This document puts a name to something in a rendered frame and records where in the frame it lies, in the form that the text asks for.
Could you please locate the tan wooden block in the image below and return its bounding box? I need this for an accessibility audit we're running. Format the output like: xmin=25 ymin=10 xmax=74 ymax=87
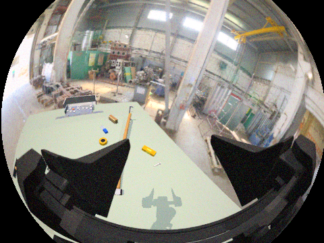
xmin=109 ymin=115 xmax=118 ymax=124

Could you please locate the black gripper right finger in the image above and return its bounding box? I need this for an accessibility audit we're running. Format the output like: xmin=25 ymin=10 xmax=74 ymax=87
xmin=211 ymin=135 xmax=294 ymax=207

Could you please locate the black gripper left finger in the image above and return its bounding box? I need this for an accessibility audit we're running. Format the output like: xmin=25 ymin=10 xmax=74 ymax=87
xmin=41 ymin=138 xmax=130 ymax=218

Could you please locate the yellow rectangular block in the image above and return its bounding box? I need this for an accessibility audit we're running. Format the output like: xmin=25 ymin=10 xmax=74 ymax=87
xmin=141 ymin=145 xmax=156 ymax=157

